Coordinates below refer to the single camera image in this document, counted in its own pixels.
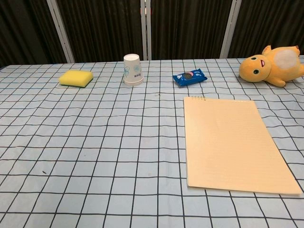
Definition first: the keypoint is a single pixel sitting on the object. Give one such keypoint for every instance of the yellow spiral notebook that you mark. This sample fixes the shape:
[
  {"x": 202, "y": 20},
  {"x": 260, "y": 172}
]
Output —
[{"x": 228, "y": 142}]

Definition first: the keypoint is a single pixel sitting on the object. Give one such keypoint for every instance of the white paper cup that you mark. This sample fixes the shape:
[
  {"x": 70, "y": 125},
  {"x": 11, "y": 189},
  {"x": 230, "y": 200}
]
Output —
[{"x": 132, "y": 69}]

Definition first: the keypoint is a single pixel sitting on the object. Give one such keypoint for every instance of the blue cookie packet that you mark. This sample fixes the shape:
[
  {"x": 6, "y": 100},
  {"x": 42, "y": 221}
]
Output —
[{"x": 190, "y": 77}]

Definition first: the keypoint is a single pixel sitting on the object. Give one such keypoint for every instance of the blue checked tablecloth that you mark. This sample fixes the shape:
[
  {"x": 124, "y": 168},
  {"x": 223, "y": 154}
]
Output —
[{"x": 95, "y": 142}]

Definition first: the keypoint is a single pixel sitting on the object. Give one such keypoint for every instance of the yellow sponge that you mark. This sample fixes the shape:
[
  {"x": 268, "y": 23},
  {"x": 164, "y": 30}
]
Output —
[{"x": 74, "y": 77}]

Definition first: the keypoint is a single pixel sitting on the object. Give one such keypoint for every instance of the black fabric screen panel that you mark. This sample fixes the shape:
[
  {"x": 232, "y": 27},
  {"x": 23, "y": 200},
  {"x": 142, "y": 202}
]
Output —
[
  {"x": 26, "y": 31},
  {"x": 268, "y": 21},
  {"x": 102, "y": 28},
  {"x": 187, "y": 28}
]

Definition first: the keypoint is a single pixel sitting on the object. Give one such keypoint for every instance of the yellow plush toy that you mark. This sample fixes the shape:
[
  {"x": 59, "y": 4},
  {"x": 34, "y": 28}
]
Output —
[{"x": 280, "y": 64}]

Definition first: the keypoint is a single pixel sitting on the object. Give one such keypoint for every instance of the white screen frame post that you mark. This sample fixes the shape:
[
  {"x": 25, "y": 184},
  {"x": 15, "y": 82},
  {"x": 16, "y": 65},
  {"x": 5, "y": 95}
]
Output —
[
  {"x": 229, "y": 26},
  {"x": 62, "y": 31},
  {"x": 145, "y": 28}
]

